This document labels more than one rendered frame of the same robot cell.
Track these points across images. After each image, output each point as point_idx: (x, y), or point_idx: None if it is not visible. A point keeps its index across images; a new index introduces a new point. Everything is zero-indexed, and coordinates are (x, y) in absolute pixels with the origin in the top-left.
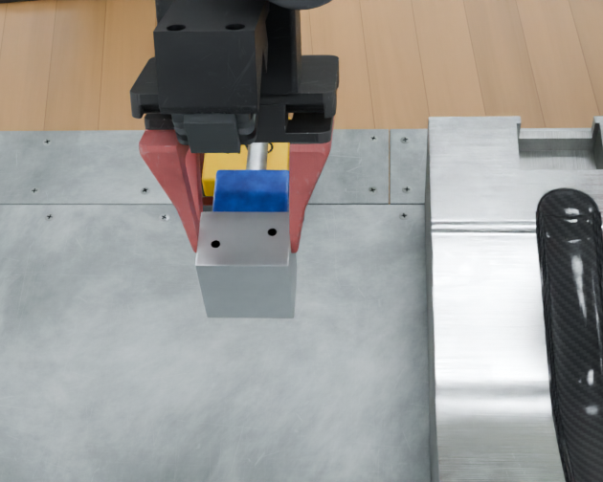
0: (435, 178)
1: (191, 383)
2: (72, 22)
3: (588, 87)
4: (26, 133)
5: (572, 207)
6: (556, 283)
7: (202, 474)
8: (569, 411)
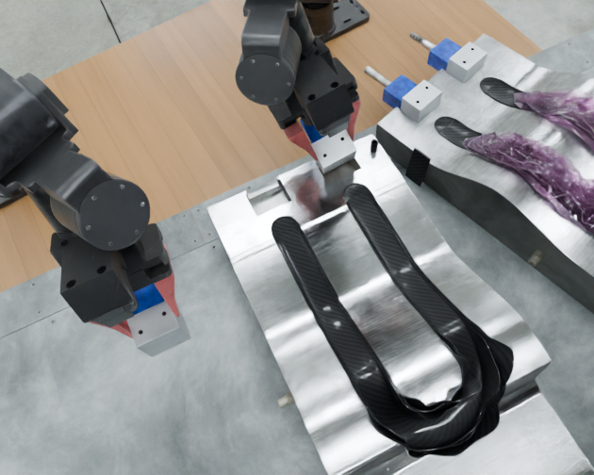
0: (222, 237)
1: (157, 369)
2: (15, 217)
3: (264, 151)
4: (20, 285)
5: (286, 223)
6: (293, 262)
7: (182, 410)
8: (323, 319)
